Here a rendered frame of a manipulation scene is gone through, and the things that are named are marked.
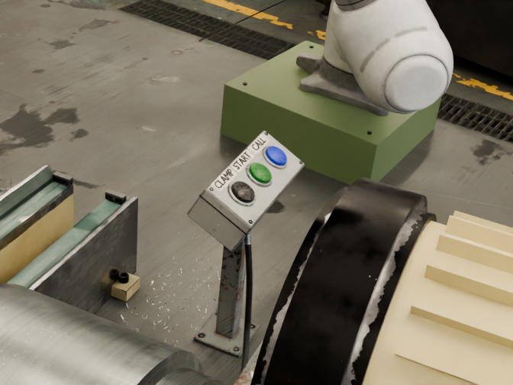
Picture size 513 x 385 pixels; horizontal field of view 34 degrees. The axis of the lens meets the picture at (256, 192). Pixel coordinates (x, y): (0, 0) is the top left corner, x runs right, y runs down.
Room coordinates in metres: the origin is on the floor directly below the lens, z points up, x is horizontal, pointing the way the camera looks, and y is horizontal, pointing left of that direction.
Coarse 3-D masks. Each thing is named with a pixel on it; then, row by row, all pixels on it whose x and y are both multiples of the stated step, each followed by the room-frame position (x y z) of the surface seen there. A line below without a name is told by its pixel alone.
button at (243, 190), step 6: (234, 186) 0.83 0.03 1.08; (240, 186) 0.83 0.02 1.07; (246, 186) 0.84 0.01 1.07; (234, 192) 0.82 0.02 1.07; (240, 192) 0.82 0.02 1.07; (246, 192) 0.83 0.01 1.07; (252, 192) 0.83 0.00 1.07; (240, 198) 0.82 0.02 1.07; (246, 198) 0.82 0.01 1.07; (252, 198) 0.82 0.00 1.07
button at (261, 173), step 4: (252, 164) 0.88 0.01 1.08; (256, 164) 0.88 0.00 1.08; (260, 164) 0.89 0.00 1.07; (252, 168) 0.87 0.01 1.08; (256, 168) 0.88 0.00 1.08; (260, 168) 0.88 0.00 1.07; (264, 168) 0.88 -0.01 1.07; (252, 172) 0.87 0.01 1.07; (256, 172) 0.87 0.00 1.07; (260, 172) 0.87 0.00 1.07; (264, 172) 0.88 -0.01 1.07; (268, 172) 0.88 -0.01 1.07; (256, 176) 0.86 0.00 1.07; (260, 176) 0.87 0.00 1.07; (264, 176) 0.87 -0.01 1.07; (268, 176) 0.87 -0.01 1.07; (256, 180) 0.86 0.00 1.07; (260, 180) 0.86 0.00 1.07; (264, 180) 0.87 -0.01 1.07; (268, 180) 0.87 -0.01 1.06
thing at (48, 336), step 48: (0, 288) 0.51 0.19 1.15; (0, 336) 0.45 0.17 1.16; (48, 336) 0.45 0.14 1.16; (96, 336) 0.47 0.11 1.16; (144, 336) 0.49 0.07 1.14; (0, 384) 0.41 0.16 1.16; (48, 384) 0.41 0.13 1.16; (96, 384) 0.41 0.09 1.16; (144, 384) 0.42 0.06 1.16; (192, 384) 0.44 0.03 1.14
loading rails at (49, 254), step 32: (32, 192) 1.00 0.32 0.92; (64, 192) 1.02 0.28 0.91; (0, 224) 0.92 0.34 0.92; (32, 224) 0.95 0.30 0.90; (64, 224) 1.02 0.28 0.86; (96, 224) 0.94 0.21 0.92; (128, 224) 0.98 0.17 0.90; (0, 256) 0.88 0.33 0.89; (32, 256) 0.94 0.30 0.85; (64, 256) 0.85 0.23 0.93; (96, 256) 0.90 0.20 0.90; (128, 256) 0.98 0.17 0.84; (32, 288) 0.78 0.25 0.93; (64, 288) 0.83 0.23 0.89; (96, 288) 0.90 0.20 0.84; (128, 288) 0.94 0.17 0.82
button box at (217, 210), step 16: (256, 144) 0.93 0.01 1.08; (272, 144) 0.95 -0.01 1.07; (240, 160) 0.88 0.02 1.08; (256, 160) 0.90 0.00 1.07; (288, 160) 0.93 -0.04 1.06; (224, 176) 0.84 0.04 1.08; (240, 176) 0.86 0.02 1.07; (272, 176) 0.88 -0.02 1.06; (288, 176) 0.90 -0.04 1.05; (208, 192) 0.81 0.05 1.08; (224, 192) 0.82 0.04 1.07; (256, 192) 0.85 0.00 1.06; (272, 192) 0.86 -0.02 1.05; (192, 208) 0.81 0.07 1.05; (208, 208) 0.81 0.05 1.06; (224, 208) 0.80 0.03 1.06; (240, 208) 0.81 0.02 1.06; (256, 208) 0.82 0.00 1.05; (208, 224) 0.81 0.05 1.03; (224, 224) 0.80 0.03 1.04; (240, 224) 0.79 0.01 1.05; (224, 240) 0.80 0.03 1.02; (240, 240) 0.79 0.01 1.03
